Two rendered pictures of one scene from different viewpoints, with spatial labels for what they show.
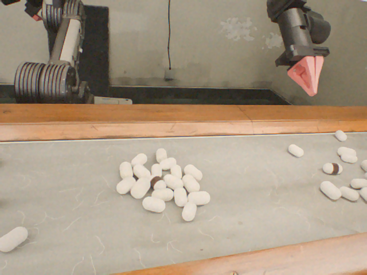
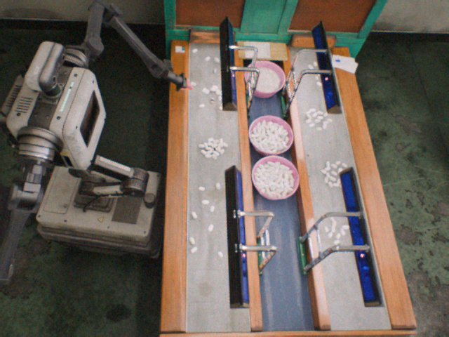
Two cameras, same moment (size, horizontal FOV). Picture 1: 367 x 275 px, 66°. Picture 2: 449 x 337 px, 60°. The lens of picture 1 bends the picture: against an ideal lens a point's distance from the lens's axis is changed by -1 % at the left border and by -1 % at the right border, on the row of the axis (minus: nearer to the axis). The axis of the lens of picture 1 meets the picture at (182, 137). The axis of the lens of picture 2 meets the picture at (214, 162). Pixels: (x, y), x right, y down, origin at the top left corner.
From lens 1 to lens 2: 2.02 m
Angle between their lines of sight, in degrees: 59
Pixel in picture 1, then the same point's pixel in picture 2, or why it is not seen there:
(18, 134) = (185, 184)
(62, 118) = (180, 171)
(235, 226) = (229, 136)
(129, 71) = not seen: outside the picture
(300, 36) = (178, 78)
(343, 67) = not seen: outside the picture
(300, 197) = (222, 116)
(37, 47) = not seen: outside the picture
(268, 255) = (240, 133)
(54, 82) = (145, 175)
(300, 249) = (240, 127)
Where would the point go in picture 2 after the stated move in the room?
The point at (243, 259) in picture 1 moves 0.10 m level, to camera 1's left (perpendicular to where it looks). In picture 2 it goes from (241, 138) to (236, 152)
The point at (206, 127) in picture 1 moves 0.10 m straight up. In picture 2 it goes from (185, 127) to (186, 118)
